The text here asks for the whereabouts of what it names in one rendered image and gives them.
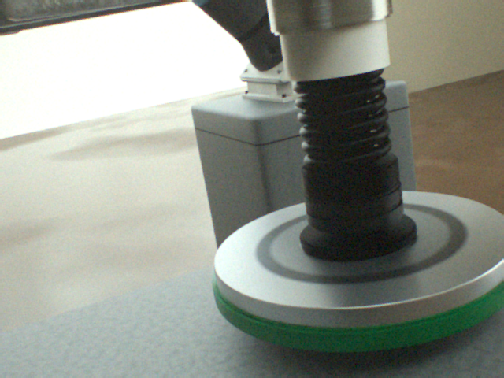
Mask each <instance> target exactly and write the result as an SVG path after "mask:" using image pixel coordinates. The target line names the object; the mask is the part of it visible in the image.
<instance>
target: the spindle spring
mask: <svg viewBox="0 0 504 378"><path fill-rule="evenodd" d="M383 72H384V68H383V69H378V70H374V71H371V72H363V73H360V74H354V75H350V76H341V77H335V78H328V79H327V80H317V81H297V82H296V83H295V84H294V85H293V87H294V92H295V93H296V94H299V95H303V94H304V95H303V96H299V97H297V98H296V102H295V105H296V107H297V108H299V109H303V111H301V113H299V114H298V121H299V122H301V124H303V125H305V126H303V127H302V128H301V130H299V134H300V135H301V137H302V138H304V139H306V140H305V141H304V142H303V143H302V150H303V151H304V152H305V153H307V155H306V156H305V158H304V163H305V166H306V167H307V168H308V169H313V170H318V171H331V170H340V169H350V168H355V166H359V165H364V164H368V163H370V162H373V161H377V160H379V159H381V158H383V157H384V155H385V154H386V153H388V152H389V151H390V150H391V148H392V142H391V139H390V138H389V137H388V136H389V135H390V132H391V127H390V125H389V124H388V122H386V120H388V118H389V111H388V109H386V108H385V105H386V103H387V100H388V98H387V96H386V95H385V93H383V92H382V91H383V90H384V88H385V80H384V78H383V77H381V75H382V74H383ZM361 83H365V86H363V87H359V88H354V89H352V91H345V92H341V93H337V94H328V95H322V96H315V97H314V94H316V93H323V92H328V91H337V89H341V88H345V87H352V86H356V85H358V84H361ZM364 99H368V100H370V102H367V103H364V104H361V105H358V106H352V107H348V108H345V109H337V110H331V111H325V113H317V109H326V108H331V107H336V106H344V105H349V104H352V103H356V102H361V100H364ZM367 115H371V116H372V117H369V118H366V119H363V120H359V121H355V122H351V124H344V125H339V126H334V127H326V128H319V127H318V125H319V124H334V123H335V122H340V121H344V120H351V119H354V118H359V117H363V116H367ZM373 129H375V131H374V132H372V131H371V130H373ZM368 131H371V133H369V135H365V136H362V137H360V138H356V139H349V140H345V141H340V142H334V143H321V141H320V140H329V139H341V138H346V137H350V136H354V135H360V134H361V133H363V132H368ZM374 144H379V146H374ZM371 146H372V149H370V150H367V151H363V152H360V153H356V154H350V155H345V157H332V158H323V155H326V154H341V153H346V152H351V151H356V150H361V149H364V148H368V147H371Z"/></svg>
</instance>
